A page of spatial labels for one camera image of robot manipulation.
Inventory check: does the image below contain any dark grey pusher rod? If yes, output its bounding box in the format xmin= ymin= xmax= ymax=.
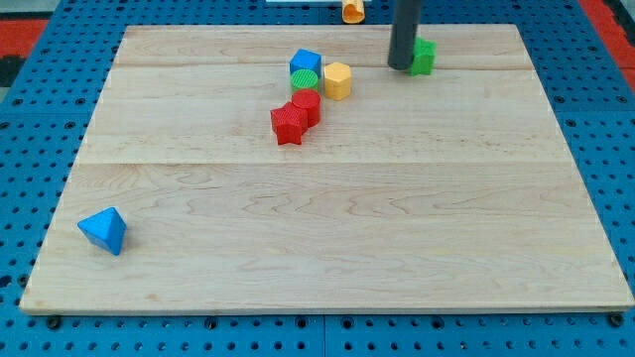
xmin=388 ymin=0 xmax=424 ymax=70

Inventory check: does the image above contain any green star block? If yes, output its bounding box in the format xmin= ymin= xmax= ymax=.
xmin=410 ymin=37 xmax=437 ymax=76

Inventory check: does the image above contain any yellow block off board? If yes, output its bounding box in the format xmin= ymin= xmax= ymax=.
xmin=341 ymin=0 xmax=365 ymax=25

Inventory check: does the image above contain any blue cube block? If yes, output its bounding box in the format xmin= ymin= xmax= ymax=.
xmin=289 ymin=49 xmax=321 ymax=78

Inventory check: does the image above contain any red cylinder block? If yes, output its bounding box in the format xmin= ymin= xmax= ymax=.
xmin=292 ymin=88 xmax=321 ymax=127

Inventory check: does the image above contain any red star block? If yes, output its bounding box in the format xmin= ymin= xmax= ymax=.
xmin=270 ymin=102 xmax=308 ymax=145

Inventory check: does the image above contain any wooden board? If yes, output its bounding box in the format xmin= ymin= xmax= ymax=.
xmin=20 ymin=24 xmax=634 ymax=315

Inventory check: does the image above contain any green cylinder block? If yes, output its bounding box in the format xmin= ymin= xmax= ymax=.
xmin=290 ymin=68 xmax=319 ymax=93

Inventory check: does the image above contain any blue triangle block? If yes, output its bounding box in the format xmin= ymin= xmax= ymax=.
xmin=77 ymin=207 xmax=127 ymax=256

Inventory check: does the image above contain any yellow hexagon block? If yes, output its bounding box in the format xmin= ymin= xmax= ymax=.
xmin=323 ymin=62 xmax=352 ymax=100

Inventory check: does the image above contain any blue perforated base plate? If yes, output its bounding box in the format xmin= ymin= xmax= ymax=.
xmin=1 ymin=1 xmax=634 ymax=356

